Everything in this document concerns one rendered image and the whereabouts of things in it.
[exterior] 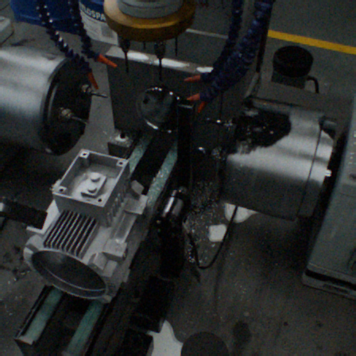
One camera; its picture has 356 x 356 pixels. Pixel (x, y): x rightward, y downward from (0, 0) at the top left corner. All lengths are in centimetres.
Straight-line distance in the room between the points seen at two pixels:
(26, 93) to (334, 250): 75
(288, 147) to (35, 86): 57
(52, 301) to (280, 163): 53
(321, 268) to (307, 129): 32
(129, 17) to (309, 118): 40
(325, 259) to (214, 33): 58
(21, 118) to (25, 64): 12
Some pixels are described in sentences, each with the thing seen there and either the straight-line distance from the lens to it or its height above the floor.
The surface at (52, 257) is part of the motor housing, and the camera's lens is 99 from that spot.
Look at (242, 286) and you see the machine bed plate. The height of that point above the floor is 80.
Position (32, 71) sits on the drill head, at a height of 116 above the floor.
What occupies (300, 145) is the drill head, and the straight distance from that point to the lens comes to 95.
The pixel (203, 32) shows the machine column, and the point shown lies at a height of 117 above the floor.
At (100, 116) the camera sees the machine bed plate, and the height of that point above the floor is 80.
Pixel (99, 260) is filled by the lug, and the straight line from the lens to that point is 84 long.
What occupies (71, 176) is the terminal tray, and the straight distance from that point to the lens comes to 91.
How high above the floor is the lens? 179
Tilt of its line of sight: 48 degrees down
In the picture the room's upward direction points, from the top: straight up
